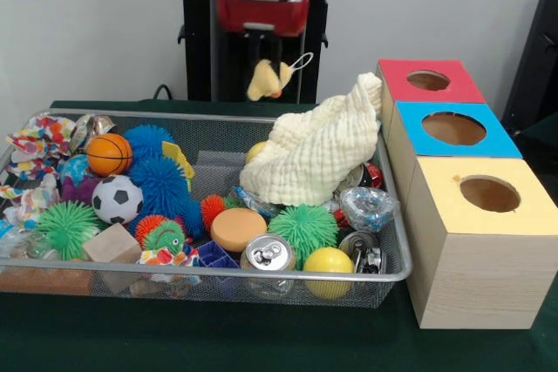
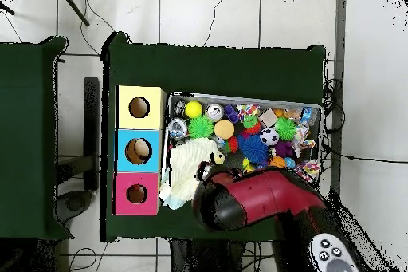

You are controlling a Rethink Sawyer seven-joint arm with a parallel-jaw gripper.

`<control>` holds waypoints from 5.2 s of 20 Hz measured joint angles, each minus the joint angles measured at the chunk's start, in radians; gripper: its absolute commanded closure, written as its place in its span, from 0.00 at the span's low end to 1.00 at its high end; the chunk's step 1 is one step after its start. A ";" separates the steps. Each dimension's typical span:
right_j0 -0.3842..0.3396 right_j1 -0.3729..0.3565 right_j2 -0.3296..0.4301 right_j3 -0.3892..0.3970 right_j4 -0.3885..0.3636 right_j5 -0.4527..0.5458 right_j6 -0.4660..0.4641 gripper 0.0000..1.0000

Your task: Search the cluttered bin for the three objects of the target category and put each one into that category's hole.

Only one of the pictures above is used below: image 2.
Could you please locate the yellow plush duck toy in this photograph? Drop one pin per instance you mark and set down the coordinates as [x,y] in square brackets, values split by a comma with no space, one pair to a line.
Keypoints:
[218,157]

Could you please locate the cream and mint cloth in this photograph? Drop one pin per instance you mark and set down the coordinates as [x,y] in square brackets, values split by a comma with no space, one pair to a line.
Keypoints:
[188,163]

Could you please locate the multicoloured spiky caterpillar toy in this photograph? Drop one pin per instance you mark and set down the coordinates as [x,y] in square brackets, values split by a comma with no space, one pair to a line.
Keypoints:
[250,123]

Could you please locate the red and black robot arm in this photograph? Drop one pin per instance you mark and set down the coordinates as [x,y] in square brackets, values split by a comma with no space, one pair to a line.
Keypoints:
[271,195]

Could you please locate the wooden box with three holes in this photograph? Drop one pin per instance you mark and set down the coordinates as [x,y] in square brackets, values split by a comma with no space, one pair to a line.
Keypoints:
[153,119]

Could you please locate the large green spiky ball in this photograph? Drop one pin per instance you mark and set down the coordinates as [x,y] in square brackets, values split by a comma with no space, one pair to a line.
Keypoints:
[200,126]

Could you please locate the round orange sponge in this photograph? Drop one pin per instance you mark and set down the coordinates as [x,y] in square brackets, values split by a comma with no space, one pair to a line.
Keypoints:
[224,129]

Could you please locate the silver top drink can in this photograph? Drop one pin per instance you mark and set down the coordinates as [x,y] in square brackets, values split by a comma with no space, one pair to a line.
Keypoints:
[214,112]

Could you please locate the yellow ball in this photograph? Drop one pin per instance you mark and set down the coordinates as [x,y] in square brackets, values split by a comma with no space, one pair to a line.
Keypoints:
[193,109]

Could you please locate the blue spiky toy with eyes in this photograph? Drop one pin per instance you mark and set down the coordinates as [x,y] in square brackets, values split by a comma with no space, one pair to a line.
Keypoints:
[254,148]

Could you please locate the black and white soccer ball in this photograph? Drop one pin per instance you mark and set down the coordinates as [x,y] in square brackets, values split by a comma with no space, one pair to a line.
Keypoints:
[269,136]

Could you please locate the dark green tablecloth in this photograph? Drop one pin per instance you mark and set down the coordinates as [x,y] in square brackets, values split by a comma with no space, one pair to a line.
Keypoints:
[25,141]
[207,67]

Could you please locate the orange toy basketball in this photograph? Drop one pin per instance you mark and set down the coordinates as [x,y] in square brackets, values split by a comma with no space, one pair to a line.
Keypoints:
[276,161]

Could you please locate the black monitor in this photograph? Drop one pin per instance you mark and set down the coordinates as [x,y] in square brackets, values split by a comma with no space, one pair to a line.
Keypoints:
[91,131]

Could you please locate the black tripod leg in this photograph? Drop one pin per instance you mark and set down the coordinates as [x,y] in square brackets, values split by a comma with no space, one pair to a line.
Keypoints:
[73,5]

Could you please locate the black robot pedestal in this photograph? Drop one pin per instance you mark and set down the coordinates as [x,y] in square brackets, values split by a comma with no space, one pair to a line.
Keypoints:
[207,259]

